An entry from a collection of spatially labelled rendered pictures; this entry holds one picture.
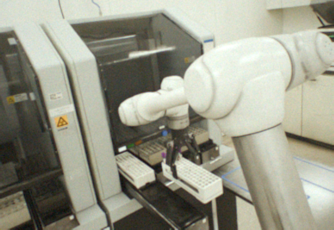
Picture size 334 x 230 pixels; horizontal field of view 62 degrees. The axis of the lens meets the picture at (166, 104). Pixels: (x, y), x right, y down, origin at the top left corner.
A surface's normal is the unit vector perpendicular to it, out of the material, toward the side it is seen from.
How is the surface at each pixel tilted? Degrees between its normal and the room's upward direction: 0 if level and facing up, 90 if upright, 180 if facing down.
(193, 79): 85
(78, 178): 90
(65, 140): 90
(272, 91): 74
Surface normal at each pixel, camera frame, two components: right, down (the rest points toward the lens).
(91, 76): 0.56, 0.18
